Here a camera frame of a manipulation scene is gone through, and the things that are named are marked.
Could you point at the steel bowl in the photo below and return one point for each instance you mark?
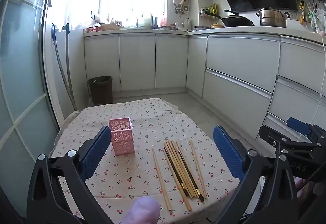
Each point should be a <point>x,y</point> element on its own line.
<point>166,28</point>
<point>202,27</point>

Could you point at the red plastic basket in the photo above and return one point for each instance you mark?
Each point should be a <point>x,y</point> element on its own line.
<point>93,28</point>

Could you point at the person's right hand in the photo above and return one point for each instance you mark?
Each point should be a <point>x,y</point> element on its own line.
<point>301,187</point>

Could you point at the cherry print tablecloth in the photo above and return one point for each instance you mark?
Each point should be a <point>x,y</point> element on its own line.
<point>142,122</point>

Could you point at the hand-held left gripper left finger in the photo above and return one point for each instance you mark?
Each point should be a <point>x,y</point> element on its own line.
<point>96,152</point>

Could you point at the pile of wooden chopsticks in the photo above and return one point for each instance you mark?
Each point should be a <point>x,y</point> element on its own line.
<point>178,170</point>

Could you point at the person's left hand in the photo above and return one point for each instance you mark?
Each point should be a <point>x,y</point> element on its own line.
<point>144,211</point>

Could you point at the pink perforated utensil holder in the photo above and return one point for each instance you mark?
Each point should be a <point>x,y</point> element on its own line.
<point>122,137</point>

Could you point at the black wok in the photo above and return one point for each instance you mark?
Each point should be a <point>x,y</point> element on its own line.
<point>234,21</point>

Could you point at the stainless steel pot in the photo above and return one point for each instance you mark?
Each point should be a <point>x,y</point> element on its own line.
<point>272,19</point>

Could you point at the white kettle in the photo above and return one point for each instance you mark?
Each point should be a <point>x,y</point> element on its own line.
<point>144,21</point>

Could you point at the brown trash bin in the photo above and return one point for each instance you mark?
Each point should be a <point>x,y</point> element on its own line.
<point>100,90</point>

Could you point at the yellow lidded pot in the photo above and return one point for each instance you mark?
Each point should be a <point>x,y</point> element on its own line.
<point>217,25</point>

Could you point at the white kitchen base cabinets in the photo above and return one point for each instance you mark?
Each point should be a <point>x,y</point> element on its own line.
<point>234,61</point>

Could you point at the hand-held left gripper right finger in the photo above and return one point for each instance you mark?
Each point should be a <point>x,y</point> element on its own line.
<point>226,152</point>

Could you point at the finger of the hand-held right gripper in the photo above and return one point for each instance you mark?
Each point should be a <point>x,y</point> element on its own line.
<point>272,136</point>
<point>298,126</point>

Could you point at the frosted glass sliding door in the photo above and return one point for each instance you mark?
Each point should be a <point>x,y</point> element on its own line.
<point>20,61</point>

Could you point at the hanging kitchen tools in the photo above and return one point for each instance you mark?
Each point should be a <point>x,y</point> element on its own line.
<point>315,17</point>

